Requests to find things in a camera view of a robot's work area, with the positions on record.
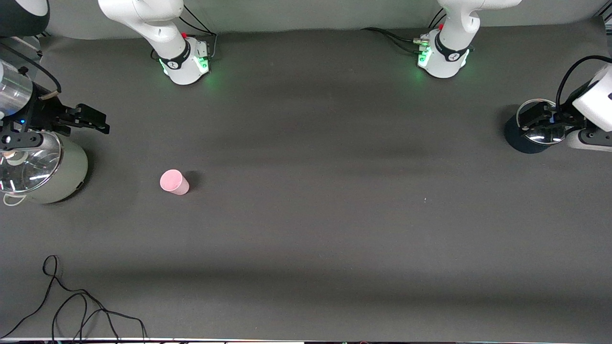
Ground dark blue pot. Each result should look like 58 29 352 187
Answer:
504 106 569 154

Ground black cable with beige tape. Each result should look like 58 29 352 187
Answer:
0 42 62 101

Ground black arm base cables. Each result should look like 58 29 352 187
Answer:
361 10 448 55
152 5 218 62

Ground pink plastic cup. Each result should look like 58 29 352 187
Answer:
160 169 190 195

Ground glass lid with beige knob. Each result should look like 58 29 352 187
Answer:
0 131 64 194

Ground thin loose black cable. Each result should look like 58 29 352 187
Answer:
0 255 148 341

